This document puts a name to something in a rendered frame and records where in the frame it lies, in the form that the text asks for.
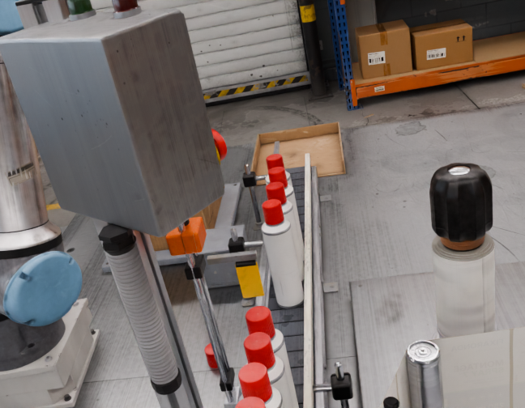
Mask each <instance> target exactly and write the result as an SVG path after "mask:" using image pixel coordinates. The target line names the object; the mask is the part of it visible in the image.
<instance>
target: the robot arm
mask: <svg viewBox="0 0 525 408"><path fill-rule="evenodd" d="M18 1H19V0H0V37H1V36H5V35H8V34H11V33H13V32H18V31H21V30H24V28H23V24H22V21H21V19H20V17H19V12H18V10H17V8H16V7H17V6H16V5H15V2H18ZM82 281H83V280H82V273H81V269H80V267H79V265H78V263H77V262H76V261H75V260H74V258H73V257H72V256H71V255H69V254H67V253H65V251H64V246H63V241H62V232H61V229H60V227H58V226H57V225H55V224H53V223H51V222H50V221H49V219H48V214H47V209H46V204H45V195H44V190H43V185H42V179H41V171H40V166H39V161H38V156H37V151H36V144H35V141H34V138H33V136H32V133H31V130H30V128H29V126H28V123H27V120H26V117H25V116H24V113H23V110H22V107H21V105H20V102H19V99H18V96H17V95H16V92H15V89H14V86H13V84H12V82H11V78H10V75H9V74H8V71H7V68H6V65H5V63H4V61H3V58H2V55H1V52H0V372H4V371H10V370H13V369H16V368H21V367H23V366H25V365H28V364H30V363H32V362H34V361H36V360H38V359H39V358H41V357H42V356H44V355H46V354H47V353H48V352H50V351H51V350H52V349H53V348H54V347H55V346H56V345H57V344H58V343H59V342H60V341H61V339H62V337H63V335H64V333H65V330H66V327H65V324H64V321H63V319H62V317H64V316H65V315H66V314H67V313H68V312H69V311H70V310H71V308H72V306H73V304H74V302H76V300H77V299H78V297H79V294H80V291H81V287H82Z"/></svg>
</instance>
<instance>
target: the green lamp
mask: <svg viewBox="0 0 525 408"><path fill-rule="evenodd" d="M67 6H68V8H69V11H70V14H69V17H70V20H71V21H73V20H80V19H86V18H89V17H92V16H94V15H96V10H95V9H94V8H92V4H91V1H90V0H67Z"/></svg>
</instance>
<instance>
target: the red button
mask: <svg viewBox="0 0 525 408"><path fill-rule="evenodd" d="M211 131H212V134H213V138H214V142H215V145H216V148H217V150H218V152H219V155H220V161H221V160H223V159H224V158H225V156H226V155H227V147H226V144H225V140H224V138H223V137H222V136H221V135H220V134H219V133H218V132H217V131H216V130H214V129H211Z"/></svg>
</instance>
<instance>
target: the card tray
mask: <svg viewBox="0 0 525 408"><path fill-rule="evenodd" d="M277 141H280V155H282V157H283V161H284V168H296V167H302V166H305V154H308V153H309V155H310V165H311V166H316V168H317V174H318V177H323V176H334V175H340V174H346V172H345V166H344V153H343V148H342V141H341V135H340V128H339V122H332V123H327V124H321V125H312V126H306V127H301V128H295V129H290V130H280V131H274V132H269V133H263V134H258V136H257V140H256V144H255V149H254V157H253V161H252V165H251V170H250V171H251V172H255V174H256V176H261V175H266V174H268V169H267V162H266V158H267V157H268V156H269V155H273V153H274V146H275V142H277ZM260 185H266V181H265V180H261V181H257V184H256V186H260Z"/></svg>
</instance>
